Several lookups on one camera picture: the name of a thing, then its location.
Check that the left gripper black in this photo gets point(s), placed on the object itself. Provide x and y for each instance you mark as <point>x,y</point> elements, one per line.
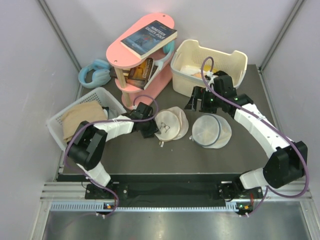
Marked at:
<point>153,129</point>

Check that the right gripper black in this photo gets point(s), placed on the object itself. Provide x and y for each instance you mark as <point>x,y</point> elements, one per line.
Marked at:
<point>200,93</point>

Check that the beige trim mesh laundry bag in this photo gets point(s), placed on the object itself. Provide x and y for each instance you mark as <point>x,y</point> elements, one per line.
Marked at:
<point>172,124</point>

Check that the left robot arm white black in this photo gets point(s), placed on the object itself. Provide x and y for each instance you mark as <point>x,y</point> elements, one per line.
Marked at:
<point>87,145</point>

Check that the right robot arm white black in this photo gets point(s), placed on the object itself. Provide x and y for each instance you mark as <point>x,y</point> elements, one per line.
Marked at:
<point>287,160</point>

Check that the cream plastic laundry basket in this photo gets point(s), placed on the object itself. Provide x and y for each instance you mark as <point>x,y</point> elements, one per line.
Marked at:
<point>188,59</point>

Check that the grey trim mesh laundry bag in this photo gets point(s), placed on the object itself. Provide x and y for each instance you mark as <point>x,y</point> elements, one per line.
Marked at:
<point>211,131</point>

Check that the clothes pile in cream basket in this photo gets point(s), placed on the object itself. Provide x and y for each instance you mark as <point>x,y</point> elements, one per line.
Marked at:
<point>194,71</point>

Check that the white plastic perforated basket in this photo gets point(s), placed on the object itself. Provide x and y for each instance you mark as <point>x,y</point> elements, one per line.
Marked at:
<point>105,99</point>

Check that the brown orange book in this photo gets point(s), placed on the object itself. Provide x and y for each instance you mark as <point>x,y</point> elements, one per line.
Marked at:
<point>140,75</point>

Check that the beige folded cloth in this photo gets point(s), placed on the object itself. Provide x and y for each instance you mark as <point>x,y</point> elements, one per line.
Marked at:
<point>87,111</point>

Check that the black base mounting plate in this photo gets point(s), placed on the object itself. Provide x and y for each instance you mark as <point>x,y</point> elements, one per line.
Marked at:
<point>215,186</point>

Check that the blue headphones on floor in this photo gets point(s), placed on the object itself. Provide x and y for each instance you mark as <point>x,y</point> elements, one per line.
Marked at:
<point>100,75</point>

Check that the dark blue paperback book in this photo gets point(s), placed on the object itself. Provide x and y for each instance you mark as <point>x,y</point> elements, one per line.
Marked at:
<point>149,39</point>

